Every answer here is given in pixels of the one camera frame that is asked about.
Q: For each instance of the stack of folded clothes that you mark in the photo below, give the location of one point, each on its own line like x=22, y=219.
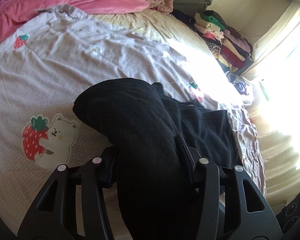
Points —
x=232, y=51

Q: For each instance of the lilac strawberry bed sheet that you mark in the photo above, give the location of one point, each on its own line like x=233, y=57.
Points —
x=54, y=57

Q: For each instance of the dusty pink fluffy garment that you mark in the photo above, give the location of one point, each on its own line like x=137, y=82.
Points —
x=163, y=6

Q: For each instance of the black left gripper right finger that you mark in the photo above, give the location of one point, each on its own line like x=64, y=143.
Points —
x=188, y=158

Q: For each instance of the black sweater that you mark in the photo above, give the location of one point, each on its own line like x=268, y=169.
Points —
x=156, y=200

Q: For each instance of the dark navy garment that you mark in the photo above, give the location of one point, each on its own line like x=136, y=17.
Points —
x=188, y=20

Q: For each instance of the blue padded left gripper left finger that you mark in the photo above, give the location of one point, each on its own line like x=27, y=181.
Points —
x=110, y=166

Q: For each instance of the cream curtain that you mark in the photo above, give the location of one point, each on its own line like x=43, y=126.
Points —
x=286, y=27

